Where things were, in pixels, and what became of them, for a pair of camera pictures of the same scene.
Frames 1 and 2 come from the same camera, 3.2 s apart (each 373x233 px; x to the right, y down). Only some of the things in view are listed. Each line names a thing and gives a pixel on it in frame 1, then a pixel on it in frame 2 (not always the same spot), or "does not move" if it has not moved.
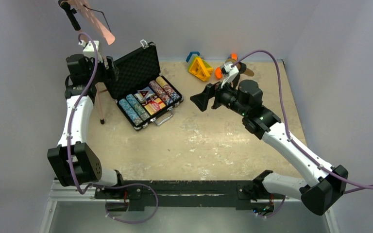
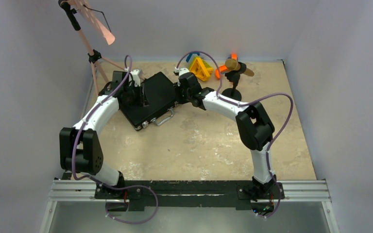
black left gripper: x=109 y=74 → x=142 y=100
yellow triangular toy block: x=200 y=69 does not move
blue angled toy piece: x=191 y=54 does not move
